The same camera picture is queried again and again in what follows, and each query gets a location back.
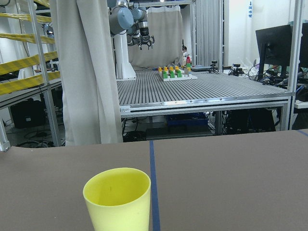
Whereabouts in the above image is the yellow black barrier tape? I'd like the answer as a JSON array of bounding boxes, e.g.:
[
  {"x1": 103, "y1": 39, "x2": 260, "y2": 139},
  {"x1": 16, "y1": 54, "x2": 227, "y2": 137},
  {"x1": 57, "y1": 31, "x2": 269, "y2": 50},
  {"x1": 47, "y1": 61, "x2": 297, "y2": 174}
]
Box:
[{"x1": 0, "y1": 0, "x2": 61, "y2": 95}]

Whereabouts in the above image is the tray of coloured blocks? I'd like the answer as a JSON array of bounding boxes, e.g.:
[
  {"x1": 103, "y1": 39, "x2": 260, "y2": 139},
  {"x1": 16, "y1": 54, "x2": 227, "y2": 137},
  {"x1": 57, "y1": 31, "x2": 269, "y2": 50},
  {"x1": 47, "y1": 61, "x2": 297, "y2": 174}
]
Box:
[{"x1": 157, "y1": 56, "x2": 197, "y2": 82}]

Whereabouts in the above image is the black computer monitor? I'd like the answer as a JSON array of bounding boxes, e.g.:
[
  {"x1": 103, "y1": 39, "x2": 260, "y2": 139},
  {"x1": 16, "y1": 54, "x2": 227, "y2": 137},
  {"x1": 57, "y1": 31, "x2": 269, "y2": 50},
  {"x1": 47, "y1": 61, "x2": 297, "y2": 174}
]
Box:
[{"x1": 256, "y1": 25, "x2": 293, "y2": 80}]

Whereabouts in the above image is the aluminium slatted workbench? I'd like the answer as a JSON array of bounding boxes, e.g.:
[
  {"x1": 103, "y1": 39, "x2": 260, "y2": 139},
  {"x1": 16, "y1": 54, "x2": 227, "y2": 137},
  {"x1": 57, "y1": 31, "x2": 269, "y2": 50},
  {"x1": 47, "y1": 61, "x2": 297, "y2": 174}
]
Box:
[{"x1": 116, "y1": 67, "x2": 295, "y2": 118}]

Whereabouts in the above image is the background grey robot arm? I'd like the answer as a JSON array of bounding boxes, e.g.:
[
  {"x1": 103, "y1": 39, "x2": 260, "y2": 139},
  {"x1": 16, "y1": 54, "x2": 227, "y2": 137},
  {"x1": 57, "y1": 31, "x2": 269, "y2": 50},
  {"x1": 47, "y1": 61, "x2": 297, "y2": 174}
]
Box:
[{"x1": 107, "y1": 0, "x2": 155, "y2": 49}]

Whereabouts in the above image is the yellow plastic cup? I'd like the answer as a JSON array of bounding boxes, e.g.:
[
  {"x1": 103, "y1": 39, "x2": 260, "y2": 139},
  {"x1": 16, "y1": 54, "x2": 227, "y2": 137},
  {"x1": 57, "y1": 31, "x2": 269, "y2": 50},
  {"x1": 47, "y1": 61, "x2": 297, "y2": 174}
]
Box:
[{"x1": 83, "y1": 167, "x2": 151, "y2": 231}]

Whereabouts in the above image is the grey curtain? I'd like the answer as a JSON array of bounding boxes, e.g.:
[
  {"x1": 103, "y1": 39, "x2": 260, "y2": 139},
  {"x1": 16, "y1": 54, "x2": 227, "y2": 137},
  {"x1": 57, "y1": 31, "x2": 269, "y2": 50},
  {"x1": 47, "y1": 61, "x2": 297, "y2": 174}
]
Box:
[{"x1": 50, "y1": 0, "x2": 123, "y2": 146}]

